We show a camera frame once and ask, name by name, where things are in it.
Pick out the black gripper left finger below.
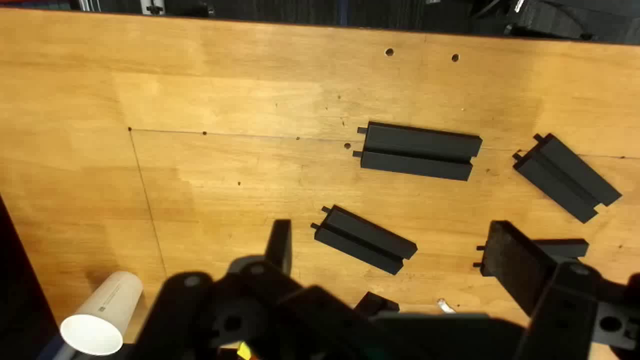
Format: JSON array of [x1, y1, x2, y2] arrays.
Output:
[[128, 217, 305, 360]]

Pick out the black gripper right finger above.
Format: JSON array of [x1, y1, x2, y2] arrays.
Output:
[[473, 219, 640, 360]]

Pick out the short black grooved piece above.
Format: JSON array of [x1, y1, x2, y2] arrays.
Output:
[[352, 289, 402, 320]]

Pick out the white paper cup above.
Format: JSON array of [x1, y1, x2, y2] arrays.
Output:
[[58, 268, 145, 358]]

